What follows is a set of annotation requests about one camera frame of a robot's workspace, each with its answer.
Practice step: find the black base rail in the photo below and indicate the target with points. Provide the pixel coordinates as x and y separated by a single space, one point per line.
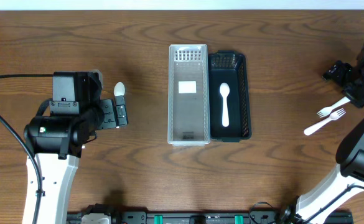
99 213

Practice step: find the white plastic spoon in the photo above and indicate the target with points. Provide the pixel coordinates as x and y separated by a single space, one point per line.
119 89
225 91

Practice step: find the black plastic basket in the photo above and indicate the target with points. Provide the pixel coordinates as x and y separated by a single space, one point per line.
227 66

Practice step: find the clear plastic basket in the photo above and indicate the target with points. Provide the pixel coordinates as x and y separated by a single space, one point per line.
188 114

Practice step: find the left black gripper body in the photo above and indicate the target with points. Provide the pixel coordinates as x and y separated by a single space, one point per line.
109 113

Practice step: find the white plastic fork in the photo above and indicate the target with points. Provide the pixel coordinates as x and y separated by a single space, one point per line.
327 110
332 117

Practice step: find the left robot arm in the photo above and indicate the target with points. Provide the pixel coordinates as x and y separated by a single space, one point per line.
56 142

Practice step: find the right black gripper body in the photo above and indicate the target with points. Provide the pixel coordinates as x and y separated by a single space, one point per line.
358 89

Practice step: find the white label sticker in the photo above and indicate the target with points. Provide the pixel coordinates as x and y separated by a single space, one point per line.
185 87

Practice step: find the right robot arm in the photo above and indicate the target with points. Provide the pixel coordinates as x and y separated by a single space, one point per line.
347 178

